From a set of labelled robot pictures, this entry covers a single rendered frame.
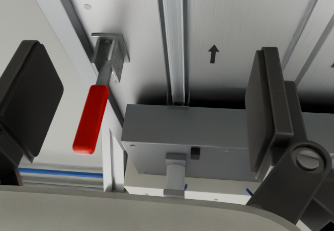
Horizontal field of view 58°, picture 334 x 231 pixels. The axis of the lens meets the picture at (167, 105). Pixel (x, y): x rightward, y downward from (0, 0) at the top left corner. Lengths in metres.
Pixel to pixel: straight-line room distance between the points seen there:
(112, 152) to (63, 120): 1.72
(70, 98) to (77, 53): 1.89
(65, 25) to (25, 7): 1.96
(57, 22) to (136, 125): 0.14
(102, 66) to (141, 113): 0.09
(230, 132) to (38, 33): 1.94
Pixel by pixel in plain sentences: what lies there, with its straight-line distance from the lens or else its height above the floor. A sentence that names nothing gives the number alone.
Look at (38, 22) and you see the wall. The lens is 2.18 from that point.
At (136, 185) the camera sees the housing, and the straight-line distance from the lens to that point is 0.46.
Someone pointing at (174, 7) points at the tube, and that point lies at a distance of 0.23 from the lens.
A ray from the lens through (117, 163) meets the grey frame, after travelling 0.55.
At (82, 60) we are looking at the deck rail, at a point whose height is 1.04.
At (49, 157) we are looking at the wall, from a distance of 2.42.
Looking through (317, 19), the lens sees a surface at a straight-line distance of 0.26.
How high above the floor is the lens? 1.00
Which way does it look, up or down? 17 degrees up
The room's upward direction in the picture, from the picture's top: 179 degrees counter-clockwise
